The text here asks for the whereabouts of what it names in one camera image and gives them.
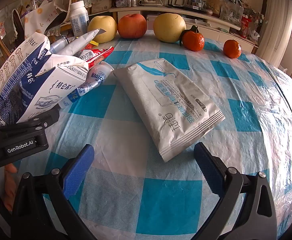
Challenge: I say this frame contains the blue checked tablecloth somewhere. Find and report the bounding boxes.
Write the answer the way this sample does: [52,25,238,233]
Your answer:
[0,29,292,240]

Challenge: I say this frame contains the crushed cup with foil lid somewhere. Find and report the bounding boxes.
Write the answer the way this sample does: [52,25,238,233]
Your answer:
[49,36,70,54]

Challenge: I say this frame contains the red coffee packet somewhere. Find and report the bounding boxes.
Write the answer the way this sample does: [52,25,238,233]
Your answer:
[78,44,114,68]

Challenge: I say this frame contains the yellow apple left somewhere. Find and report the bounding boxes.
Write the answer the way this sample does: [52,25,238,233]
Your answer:
[87,15,118,44]

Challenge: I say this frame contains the black router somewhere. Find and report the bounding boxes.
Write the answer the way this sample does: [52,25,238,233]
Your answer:
[166,0,208,12]

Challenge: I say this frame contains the mandarin with green leaf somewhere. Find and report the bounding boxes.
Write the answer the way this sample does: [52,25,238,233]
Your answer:
[179,26,205,52]

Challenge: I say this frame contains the small leafless mandarin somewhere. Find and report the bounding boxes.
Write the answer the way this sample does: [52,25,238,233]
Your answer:
[223,39,242,59]

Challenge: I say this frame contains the person's left hand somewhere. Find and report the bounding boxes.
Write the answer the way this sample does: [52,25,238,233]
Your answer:
[0,163,18,213]

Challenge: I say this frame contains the white orange-print cloth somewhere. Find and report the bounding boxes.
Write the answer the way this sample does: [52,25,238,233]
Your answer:
[24,1,69,34]

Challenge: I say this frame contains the white sideboard cabinet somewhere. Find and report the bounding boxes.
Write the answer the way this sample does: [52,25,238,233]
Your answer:
[108,5,259,53]

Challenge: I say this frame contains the brown bag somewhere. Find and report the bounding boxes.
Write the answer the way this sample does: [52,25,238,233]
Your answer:
[206,0,223,18]

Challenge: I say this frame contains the clear printed plastic bag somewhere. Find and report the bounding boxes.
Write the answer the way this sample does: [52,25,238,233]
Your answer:
[220,0,245,27]

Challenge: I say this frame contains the crushed white yogurt bottle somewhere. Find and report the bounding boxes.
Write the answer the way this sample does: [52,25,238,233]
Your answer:
[58,62,115,109]

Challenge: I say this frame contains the large yellow pear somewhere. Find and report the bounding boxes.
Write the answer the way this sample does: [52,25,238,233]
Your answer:
[153,12,187,43]

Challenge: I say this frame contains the red apple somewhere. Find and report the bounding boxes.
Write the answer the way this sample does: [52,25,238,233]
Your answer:
[118,14,147,39]

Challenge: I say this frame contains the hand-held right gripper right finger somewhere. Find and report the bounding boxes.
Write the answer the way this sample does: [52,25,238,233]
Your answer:
[191,142,278,240]

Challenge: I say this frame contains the silver white pouch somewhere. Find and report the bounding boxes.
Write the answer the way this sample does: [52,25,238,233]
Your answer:
[61,29,107,57]

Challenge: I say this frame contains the red packets in bag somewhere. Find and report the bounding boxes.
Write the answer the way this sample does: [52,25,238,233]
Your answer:
[241,15,259,38]

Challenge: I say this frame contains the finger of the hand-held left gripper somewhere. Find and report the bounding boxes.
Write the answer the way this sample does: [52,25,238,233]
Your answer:
[0,108,60,140]

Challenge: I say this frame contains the white blue milk carton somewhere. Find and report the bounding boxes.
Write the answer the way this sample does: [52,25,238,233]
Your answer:
[0,32,90,125]

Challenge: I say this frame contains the upright white plastic bottle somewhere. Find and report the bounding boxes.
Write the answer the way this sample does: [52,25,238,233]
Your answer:
[69,1,89,37]

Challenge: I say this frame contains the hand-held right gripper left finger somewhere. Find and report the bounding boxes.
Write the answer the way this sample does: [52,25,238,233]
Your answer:
[12,144,96,240]

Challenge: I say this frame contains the grey wipes packet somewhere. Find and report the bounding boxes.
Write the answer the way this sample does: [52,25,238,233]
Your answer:
[113,59,226,163]

